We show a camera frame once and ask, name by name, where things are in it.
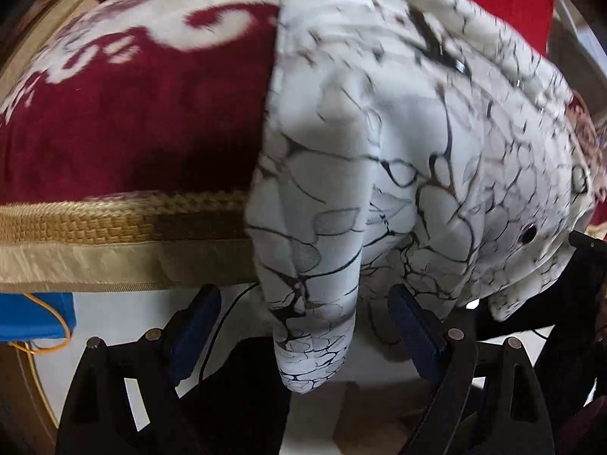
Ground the black cable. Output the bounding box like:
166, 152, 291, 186
198, 282, 261, 384

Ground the yellow cable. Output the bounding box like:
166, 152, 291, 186
9, 292, 73, 418

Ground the blue box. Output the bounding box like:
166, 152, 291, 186
0, 292, 77, 344

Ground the maroon floral blanket gold trim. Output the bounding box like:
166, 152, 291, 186
0, 0, 295, 295

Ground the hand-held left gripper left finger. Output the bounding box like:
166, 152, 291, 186
56, 284, 223, 455

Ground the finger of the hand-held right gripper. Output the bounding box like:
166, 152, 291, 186
568, 230, 607, 253

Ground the white black-veined shirt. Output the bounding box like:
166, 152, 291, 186
244, 0, 596, 394

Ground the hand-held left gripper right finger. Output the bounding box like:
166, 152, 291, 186
388, 284, 555, 455

